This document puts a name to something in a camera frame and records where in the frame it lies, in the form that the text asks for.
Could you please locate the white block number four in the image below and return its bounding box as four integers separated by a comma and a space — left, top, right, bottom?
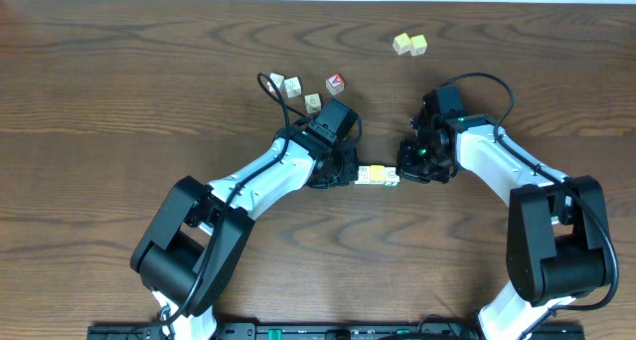
355, 166, 371, 185

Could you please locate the yellow letter block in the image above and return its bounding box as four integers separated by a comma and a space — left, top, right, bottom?
369, 165, 386, 185

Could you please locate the white block number eight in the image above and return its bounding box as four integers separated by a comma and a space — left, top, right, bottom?
384, 167, 400, 187

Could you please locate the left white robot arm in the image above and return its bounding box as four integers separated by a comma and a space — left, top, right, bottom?
130, 122, 357, 339

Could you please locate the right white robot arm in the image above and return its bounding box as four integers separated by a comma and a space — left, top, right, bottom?
397, 112, 619, 339

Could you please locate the red letter A block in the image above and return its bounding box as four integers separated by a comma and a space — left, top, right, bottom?
326, 73, 345, 95

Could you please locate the white block beside red-sided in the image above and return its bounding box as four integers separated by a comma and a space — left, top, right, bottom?
283, 77, 302, 98

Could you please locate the white block red side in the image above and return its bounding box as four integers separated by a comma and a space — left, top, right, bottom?
266, 73, 284, 94

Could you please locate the yellow block far right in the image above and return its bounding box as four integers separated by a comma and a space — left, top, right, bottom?
409, 34, 428, 56

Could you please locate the yellow block far left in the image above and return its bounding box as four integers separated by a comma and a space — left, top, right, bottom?
393, 33, 411, 55

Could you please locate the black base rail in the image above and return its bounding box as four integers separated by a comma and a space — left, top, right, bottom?
86, 311, 587, 340

